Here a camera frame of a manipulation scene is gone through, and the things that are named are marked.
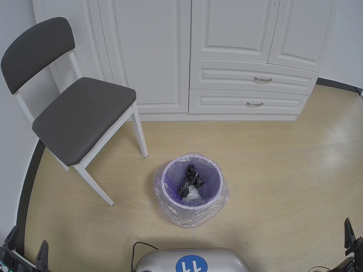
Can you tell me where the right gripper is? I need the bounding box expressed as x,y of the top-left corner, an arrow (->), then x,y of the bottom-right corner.
344,218 -> 363,263

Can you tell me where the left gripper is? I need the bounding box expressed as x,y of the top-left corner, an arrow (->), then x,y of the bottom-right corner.
0,225 -> 49,272

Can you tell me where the purple plastic bag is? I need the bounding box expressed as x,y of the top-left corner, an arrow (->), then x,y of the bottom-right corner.
154,153 -> 230,229

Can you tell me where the white printed paper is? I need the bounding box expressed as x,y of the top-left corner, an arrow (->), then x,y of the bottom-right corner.
181,184 -> 205,205

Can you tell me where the black plastic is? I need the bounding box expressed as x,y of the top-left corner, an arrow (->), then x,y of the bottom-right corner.
177,164 -> 205,198

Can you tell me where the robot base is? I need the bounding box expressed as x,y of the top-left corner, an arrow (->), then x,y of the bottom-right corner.
136,247 -> 252,272

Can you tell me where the white trash bin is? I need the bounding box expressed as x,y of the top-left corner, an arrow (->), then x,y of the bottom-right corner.
162,156 -> 222,226

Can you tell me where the white chair with grey cushions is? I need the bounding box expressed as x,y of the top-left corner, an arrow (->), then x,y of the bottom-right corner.
1,17 -> 149,207

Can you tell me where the white wardrobe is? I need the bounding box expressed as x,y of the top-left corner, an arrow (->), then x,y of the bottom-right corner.
31,0 -> 339,122

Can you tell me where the black cable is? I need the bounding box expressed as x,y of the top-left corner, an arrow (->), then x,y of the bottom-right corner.
131,242 -> 159,270

